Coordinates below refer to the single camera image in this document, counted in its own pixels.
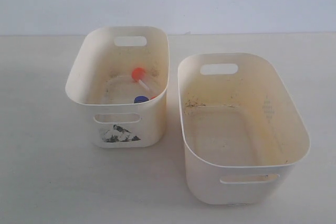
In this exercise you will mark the blue-capped tube back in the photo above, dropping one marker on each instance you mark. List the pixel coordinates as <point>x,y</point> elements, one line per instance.
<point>140,99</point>

